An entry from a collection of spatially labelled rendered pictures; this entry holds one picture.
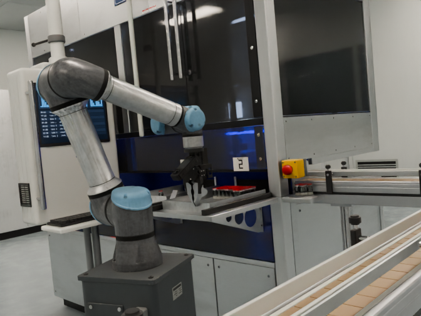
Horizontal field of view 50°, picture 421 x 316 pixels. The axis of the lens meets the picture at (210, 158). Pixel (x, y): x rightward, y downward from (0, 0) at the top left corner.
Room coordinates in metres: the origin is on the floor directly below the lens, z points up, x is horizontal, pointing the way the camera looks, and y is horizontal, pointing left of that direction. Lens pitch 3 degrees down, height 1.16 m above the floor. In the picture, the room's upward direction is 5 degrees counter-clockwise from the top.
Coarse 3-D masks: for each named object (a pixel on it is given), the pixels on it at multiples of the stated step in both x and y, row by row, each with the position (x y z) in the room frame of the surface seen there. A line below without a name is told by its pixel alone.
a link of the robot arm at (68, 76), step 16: (64, 64) 1.25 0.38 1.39; (80, 64) 1.25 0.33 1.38; (64, 80) 1.24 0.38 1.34; (80, 80) 1.24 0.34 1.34; (96, 80) 1.25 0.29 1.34; (112, 80) 1.29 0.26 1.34; (64, 96) 1.28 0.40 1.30; (80, 96) 1.27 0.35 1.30; (96, 96) 1.27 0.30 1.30; (112, 96) 1.30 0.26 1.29; (128, 96) 1.32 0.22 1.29; (144, 96) 1.35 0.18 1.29; (144, 112) 1.37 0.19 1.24; (160, 112) 1.38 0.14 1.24; (176, 112) 1.41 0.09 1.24; (192, 112) 1.43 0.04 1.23; (176, 128) 1.49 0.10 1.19; (192, 128) 1.43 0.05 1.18
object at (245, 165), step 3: (234, 159) 1.96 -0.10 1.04; (237, 159) 1.95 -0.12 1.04; (240, 159) 1.94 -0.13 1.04; (243, 159) 1.93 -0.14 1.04; (246, 159) 1.92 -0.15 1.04; (234, 162) 1.97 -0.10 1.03; (237, 162) 1.95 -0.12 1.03; (240, 162) 1.94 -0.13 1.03; (243, 162) 1.93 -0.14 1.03; (246, 162) 1.92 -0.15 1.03; (234, 165) 1.97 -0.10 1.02; (237, 165) 1.95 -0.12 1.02; (240, 165) 1.94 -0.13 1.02; (243, 165) 1.93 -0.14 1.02; (246, 165) 1.92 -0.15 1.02; (234, 168) 1.97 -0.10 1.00; (237, 168) 1.96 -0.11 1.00; (243, 168) 1.93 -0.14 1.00; (246, 168) 1.92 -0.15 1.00
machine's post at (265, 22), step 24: (264, 0) 1.81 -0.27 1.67; (264, 24) 1.82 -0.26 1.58; (264, 48) 1.82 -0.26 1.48; (264, 72) 1.83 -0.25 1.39; (264, 96) 1.84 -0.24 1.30; (264, 120) 1.84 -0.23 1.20; (288, 192) 1.85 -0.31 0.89; (288, 216) 1.84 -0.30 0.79; (288, 240) 1.83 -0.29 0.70; (288, 264) 1.82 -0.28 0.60
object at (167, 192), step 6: (174, 186) 2.28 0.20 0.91; (180, 186) 2.31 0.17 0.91; (216, 186) 2.13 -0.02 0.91; (150, 192) 2.16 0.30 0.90; (156, 192) 2.19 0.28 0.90; (168, 192) 2.24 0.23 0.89; (180, 192) 2.24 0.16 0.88; (186, 192) 1.98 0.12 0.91; (156, 198) 1.94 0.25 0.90; (162, 198) 1.92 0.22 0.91; (168, 198) 1.91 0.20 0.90
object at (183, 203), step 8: (208, 192) 1.97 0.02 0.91; (256, 192) 1.80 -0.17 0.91; (264, 192) 1.84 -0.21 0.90; (168, 200) 1.79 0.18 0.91; (176, 200) 1.83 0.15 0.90; (184, 200) 1.86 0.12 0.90; (200, 200) 1.92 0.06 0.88; (208, 200) 1.90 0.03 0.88; (216, 200) 1.88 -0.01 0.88; (224, 200) 1.66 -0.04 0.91; (232, 200) 1.69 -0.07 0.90; (168, 208) 1.75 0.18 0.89; (176, 208) 1.72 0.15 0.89; (184, 208) 1.69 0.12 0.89; (192, 208) 1.66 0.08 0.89; (200, 208) 1.63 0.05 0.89
